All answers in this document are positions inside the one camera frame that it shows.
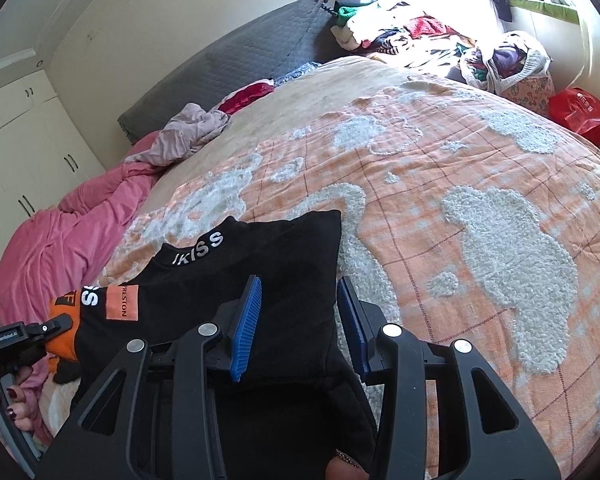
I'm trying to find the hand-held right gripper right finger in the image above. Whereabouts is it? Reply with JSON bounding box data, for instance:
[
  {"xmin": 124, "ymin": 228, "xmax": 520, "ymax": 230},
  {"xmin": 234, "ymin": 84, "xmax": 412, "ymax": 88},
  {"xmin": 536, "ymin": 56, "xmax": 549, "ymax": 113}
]
[{"xmin": 336, "ymin": 276, "xmax": 561, "ymax": 480}]

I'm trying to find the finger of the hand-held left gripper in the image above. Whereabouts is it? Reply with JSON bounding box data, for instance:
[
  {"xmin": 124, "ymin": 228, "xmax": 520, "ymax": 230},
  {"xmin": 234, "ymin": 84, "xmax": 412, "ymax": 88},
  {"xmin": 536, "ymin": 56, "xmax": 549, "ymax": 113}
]
[{"xmin": 27, "ymin": 316, "xmax": 77, "ymax": 350}]

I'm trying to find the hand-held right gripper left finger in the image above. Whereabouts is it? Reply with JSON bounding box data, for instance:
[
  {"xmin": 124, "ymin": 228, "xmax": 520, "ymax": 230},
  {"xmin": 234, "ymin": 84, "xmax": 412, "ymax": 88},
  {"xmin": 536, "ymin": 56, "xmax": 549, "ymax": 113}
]
[{"xmin": 35, "ymin": 275, "xmax": 263, "ymax": 480}]

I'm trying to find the black sweater with orange patch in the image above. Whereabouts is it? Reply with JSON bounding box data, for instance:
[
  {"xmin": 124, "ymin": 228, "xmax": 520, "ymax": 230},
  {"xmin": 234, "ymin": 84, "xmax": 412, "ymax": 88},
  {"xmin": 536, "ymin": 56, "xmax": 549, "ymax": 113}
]
[{"xmin": 47, "ymin": 209, "xmax": 381, "ymax": 480}]

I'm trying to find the pile of mixed clothes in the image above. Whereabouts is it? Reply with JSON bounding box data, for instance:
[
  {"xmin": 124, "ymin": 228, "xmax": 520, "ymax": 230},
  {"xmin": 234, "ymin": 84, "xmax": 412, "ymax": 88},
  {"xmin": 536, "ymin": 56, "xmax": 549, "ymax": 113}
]
[{"xmin": 330, "ymin": 0, "xmax": 548, "ymax": 71}]

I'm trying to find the white plastic bag of clothes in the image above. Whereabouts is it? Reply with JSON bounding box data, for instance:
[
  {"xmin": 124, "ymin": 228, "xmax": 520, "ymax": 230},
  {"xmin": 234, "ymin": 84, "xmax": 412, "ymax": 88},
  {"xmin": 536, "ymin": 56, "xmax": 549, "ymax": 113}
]
[{"xmin": 459, "ymin": 30, "xmax": 553, "ymax": 97}]

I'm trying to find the person's left hand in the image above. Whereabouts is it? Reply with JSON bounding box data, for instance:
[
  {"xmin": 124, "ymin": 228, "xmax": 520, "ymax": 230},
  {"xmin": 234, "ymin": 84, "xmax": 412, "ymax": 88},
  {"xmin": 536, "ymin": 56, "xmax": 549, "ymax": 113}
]
[{"xmin": 0, "ymin": 365, "xmax": 37, "ymax": 435}]

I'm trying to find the person's right hand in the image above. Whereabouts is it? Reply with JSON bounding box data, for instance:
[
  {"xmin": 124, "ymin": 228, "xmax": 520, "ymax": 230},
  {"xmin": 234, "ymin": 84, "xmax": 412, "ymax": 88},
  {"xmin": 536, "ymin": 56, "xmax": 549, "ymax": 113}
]
[{"xmin": 325, "ymin": 451, "xmax": 372, "ymax": 480}]

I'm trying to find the pink quilt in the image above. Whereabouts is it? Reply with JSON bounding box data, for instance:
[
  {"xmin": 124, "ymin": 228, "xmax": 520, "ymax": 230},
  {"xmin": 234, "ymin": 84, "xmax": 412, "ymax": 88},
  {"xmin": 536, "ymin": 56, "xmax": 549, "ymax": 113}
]
[{"xmin": 0, "ymin": 130, "xmax": 166, "ymax": 446}]

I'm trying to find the white wardrobe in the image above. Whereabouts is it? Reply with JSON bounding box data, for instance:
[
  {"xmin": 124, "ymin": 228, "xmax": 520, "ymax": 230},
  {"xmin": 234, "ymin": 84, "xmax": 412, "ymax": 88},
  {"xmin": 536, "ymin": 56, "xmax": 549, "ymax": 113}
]
[{"xmin": 0, "ymin": 67, "xmax": 106, "ymax": 266}]

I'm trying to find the orange plaid fleece blanket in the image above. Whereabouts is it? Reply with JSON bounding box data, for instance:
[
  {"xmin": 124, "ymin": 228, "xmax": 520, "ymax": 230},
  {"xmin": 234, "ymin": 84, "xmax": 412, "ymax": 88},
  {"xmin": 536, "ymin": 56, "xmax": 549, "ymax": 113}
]
[{"xmin": 45, "ymin": 55, "xmax": 600, "ymax": 480}]

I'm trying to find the mauve crumpled garment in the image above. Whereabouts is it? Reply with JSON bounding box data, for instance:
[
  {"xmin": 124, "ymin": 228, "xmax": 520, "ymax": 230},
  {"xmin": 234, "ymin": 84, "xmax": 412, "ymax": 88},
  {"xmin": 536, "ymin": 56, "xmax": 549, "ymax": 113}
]
[{"xmin": 125, "ymin": 102, "xmax": 231, "ymax": 166}]

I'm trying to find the red garment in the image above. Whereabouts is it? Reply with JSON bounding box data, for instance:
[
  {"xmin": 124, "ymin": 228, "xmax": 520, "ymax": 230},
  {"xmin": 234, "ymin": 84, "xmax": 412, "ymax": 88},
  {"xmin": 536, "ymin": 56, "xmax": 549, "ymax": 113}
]
[{"xmin": 215, "ymin": 80, "xmax": 276, "ymax": 116}]

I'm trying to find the blue patterned cloth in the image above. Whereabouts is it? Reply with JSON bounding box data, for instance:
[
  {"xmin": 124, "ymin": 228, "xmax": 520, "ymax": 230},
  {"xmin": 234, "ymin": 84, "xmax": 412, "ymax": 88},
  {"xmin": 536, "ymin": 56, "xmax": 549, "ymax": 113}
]
[{"xmin": 274, "ymin": 60, "xmax": 325, "ymax": 87}]

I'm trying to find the grey quilted headboard cushion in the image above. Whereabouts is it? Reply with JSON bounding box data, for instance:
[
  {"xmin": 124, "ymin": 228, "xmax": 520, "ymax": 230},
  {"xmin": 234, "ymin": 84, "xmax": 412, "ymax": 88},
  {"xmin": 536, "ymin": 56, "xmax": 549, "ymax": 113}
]
[{"xmin": 117, "ymin": 0, "xmax": 338, "ymax": 143}]

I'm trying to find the floral box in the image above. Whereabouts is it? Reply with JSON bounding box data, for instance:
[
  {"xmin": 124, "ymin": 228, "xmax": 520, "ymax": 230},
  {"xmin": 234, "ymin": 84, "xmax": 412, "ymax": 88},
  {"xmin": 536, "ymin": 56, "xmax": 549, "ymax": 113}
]
[{"xmin": 509, "ymin": 72, "xmax": 556, "ymax": 120}]

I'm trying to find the red plastic bag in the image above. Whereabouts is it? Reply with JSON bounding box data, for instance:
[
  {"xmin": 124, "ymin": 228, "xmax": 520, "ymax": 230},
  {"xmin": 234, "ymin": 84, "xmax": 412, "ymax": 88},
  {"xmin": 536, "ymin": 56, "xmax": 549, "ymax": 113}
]
[{"xmin": 546, "ymin": 87, "xmax": 600, "ymax": 147}]

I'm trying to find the green bar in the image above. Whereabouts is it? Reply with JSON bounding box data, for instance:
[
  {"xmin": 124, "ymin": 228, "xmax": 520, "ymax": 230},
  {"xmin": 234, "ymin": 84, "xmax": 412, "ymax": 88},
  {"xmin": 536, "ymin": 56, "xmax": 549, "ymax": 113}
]
[{"xmin": 507, "ymin": 0, "xmax": 581, "ymax": 27}]

